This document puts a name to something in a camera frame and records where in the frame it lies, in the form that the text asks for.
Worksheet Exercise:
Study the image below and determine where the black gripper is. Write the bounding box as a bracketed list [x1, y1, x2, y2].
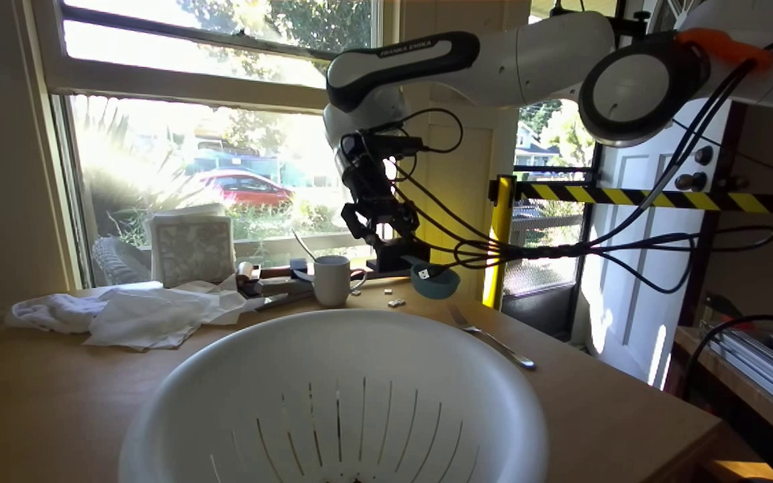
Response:
[338, 131, 425, 261]

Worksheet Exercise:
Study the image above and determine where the blue measuring spoon with holder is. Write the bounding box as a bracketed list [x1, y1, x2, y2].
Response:
[407, 256, 460, 300]

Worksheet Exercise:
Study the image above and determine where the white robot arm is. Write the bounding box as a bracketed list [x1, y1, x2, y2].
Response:
[326, 0, 773, 256]

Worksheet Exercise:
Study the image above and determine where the metal spoon in mug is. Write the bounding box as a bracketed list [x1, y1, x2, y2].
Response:
[294, 235, 317, 261]

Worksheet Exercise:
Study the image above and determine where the white plastic colander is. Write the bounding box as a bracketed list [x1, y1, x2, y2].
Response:
[118, 310, 547, 483]

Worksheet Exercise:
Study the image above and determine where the silver fork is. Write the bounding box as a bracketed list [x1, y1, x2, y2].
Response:
[452, 310, 537, 370]

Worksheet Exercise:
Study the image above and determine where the white crumpled cloth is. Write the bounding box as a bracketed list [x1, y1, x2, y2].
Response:
[5, 282, 266, 353]

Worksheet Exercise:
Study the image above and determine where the yellow black striped bar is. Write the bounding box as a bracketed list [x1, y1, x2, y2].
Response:
[488, 177, 773, 216]

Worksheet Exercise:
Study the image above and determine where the black cable bundle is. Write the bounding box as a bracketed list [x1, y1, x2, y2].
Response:
[384, 36, 773, 299]

